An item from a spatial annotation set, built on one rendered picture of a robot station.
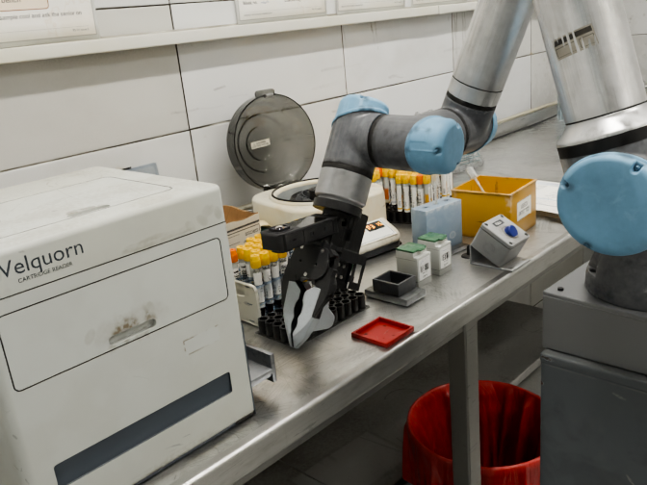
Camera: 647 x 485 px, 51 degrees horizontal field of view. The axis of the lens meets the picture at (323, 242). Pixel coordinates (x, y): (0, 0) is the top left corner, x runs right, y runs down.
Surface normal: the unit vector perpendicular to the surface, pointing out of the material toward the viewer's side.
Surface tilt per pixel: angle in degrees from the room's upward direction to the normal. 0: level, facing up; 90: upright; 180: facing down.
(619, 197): 96
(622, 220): 96
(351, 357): 0
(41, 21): 95
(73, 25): 94
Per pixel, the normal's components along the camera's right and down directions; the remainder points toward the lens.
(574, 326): -0.68, 0.29
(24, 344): 0.73, 0.15
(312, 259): -0.64, -0.22
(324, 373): -0.10, -0.94
